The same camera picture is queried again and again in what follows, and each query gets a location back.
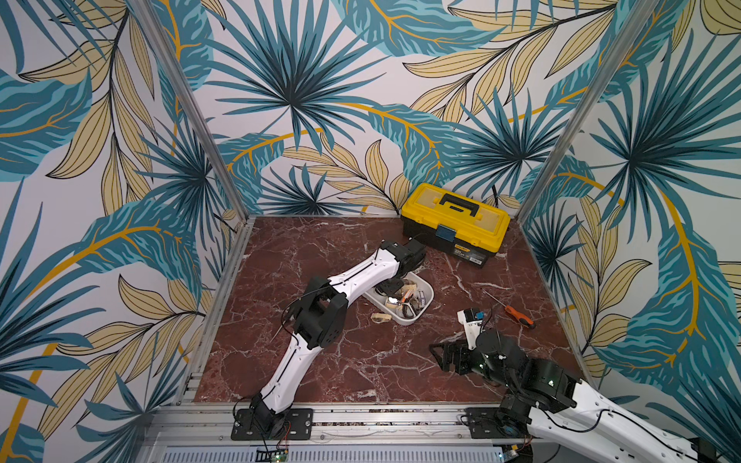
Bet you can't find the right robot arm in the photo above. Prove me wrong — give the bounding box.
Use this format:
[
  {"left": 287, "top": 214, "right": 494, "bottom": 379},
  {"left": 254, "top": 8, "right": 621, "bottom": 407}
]
[{"left": 428, "top": 330, "right": 720, "bottom": 462}]

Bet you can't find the aluminium front rail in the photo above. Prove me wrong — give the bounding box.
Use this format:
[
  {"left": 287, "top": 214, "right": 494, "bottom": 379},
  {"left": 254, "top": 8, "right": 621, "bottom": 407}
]
[{"left": 135, "top": 403, "right": 644, "bottom": 463}]

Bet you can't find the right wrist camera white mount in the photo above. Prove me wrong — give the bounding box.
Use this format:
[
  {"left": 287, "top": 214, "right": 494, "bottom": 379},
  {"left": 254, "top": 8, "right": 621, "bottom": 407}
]
[{"left": 457, "top": 308, "right": 484, "bottom": 350}]

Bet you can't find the orange handled screwdriver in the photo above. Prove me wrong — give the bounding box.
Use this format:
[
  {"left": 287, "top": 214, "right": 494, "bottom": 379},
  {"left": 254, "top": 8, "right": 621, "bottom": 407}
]
[{"left": 484, "top": 291, "right": 536, "bottom": 329}]

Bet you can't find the yellow black plastic toolbox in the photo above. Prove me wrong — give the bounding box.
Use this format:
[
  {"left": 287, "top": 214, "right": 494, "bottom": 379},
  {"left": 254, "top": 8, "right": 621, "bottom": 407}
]
[{"left": 401, "top": 183, "right": 511, "bottom": 268}]

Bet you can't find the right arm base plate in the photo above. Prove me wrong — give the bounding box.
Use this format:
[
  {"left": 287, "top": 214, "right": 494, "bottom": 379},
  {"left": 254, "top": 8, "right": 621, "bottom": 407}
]
[{"left": 461, "top": 407, "right": 532, "bottom": 440}]

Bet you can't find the white plastic storage tray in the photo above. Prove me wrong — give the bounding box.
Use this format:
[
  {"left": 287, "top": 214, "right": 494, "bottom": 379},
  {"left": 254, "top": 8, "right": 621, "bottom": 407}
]
[{"left": 364, "top": 272, "right": 435, "bottom": 326}]

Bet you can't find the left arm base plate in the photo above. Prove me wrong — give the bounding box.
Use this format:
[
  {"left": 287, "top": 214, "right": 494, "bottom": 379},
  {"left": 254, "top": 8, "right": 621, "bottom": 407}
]
[{"left": 231, "top": 408, "right": 314, "bottom": 442}]

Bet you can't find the black strap watch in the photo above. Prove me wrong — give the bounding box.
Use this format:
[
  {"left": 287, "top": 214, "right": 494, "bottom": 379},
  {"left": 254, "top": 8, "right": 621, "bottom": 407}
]
[{"left": 401, "top": 302, "right": 419, "bottom": 319}]

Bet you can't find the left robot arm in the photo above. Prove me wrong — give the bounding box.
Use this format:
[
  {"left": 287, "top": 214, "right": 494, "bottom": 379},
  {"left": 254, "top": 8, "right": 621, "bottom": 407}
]
[{"left": 249, "top": 239, "right": 426, "bottom": 435}]

